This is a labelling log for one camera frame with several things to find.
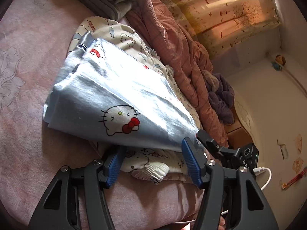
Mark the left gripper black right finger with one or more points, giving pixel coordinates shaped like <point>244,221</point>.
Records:
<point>248,207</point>

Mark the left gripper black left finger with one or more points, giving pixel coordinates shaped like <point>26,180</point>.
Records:
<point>58,207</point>

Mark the light blue Hello Kitty pants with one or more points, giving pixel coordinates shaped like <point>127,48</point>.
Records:
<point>90,84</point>

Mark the person's right hand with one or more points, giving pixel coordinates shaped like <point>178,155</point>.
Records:
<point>222,224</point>

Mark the wooden bed headboard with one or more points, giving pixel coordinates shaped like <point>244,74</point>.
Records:
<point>239,133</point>

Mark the purple fleece blanket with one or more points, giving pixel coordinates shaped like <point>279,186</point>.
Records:
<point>221,96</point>

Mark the cream Hello Kitty garment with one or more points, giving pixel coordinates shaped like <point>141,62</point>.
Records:
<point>144,164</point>

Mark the pink checked quilt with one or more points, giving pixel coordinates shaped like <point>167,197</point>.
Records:
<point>184,59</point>

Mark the tree print curtain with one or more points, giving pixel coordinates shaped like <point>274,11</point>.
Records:
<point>222,24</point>

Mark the pink bed sheet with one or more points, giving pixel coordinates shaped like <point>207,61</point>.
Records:
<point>35,35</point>

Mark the white wall socket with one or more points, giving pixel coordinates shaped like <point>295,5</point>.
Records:
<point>283,149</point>

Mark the wall hanging toy decoration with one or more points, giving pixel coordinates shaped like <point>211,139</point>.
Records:
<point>279,62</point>

